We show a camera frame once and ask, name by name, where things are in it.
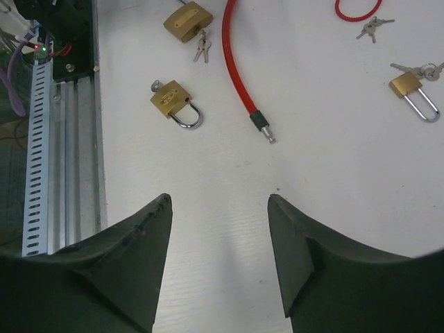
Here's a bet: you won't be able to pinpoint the red thin-cable padlock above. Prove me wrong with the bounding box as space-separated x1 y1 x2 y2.
334 0 383 23

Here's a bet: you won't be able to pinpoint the thick red cable lock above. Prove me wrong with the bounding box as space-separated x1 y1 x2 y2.
221 0 276 144

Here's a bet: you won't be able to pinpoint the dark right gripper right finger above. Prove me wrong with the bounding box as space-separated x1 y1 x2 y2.
268 194 443 332

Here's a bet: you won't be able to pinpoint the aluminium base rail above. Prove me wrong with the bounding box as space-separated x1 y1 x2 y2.
47 77 108 254

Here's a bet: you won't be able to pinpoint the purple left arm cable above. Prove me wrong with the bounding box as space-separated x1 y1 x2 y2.
0 20 39 117

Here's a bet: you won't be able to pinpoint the silver keys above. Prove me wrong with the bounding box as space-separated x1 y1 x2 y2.
356 16 395 44

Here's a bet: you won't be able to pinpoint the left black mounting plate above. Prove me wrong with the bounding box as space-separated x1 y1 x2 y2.
37 1 94 83

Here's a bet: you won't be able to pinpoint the small brass long-shackle padlock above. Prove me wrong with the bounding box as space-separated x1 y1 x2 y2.
388 63 443 123

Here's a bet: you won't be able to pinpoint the large brass padlock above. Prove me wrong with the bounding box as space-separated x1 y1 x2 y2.
163 1 214 63

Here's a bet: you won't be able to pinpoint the white slotted cable duct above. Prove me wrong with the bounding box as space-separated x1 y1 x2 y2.
22 62 52 257

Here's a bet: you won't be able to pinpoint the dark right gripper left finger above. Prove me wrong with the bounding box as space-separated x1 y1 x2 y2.
1 194 173 332

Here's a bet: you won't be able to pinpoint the medium brass padlock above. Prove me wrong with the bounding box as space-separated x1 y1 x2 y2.
151 80 204 130

